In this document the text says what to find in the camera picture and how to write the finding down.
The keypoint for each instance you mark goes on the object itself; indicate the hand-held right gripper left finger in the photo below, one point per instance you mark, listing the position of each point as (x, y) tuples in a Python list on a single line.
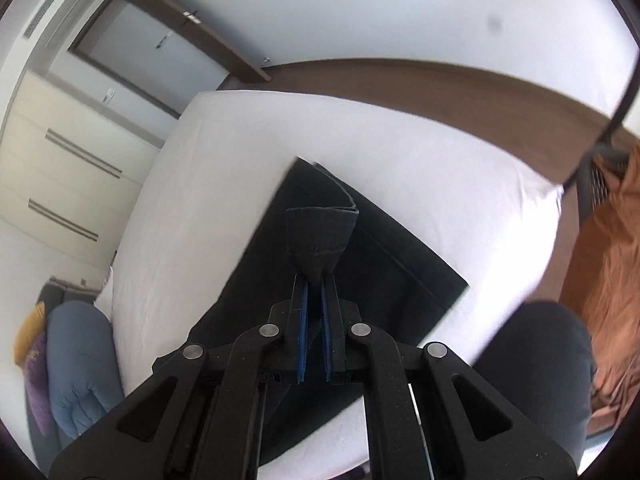
[(303, 310)]

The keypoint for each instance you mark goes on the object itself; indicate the blue-grey cushion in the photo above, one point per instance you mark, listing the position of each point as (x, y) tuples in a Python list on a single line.
[(82, 360)]

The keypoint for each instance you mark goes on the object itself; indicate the black pants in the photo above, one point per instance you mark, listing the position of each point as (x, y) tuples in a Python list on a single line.
[(360, 260)]

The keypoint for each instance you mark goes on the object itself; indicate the white air vent grille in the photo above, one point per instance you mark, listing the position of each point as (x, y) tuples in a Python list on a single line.
[(47, 2)]

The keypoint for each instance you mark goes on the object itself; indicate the black metal chair frame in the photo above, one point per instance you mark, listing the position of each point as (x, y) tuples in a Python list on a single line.
[(592, 145)]

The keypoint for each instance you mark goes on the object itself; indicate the purple cushion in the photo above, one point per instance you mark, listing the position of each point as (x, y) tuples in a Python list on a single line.
[(39, 385)]

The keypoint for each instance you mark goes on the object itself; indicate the person's leg in dark trousers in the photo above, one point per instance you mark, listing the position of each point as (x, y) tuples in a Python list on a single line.
[(545, 360)]

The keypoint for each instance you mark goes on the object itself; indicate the brown wooden headboard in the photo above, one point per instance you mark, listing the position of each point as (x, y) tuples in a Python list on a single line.
[(450, 85)]

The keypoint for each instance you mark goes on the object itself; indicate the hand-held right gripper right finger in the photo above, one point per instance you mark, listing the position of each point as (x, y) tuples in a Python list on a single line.
[(326, 310)]

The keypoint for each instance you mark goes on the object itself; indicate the cream wardrobe with drawers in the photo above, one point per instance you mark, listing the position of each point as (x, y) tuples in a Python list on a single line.
[(65, 160)]

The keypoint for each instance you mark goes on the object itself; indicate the white door with brown frame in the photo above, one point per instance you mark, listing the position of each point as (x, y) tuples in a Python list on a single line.
[(145, 45)]

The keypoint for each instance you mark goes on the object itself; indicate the yellow cushion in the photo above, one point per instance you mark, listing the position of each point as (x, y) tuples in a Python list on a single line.
[(30, 332)]

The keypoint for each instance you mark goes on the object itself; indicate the white bed mattress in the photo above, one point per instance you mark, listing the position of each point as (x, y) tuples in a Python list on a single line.
[(210, 170)]

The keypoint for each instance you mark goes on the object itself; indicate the orange cloth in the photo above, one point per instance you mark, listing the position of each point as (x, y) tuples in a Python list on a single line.
[(612, 270)]

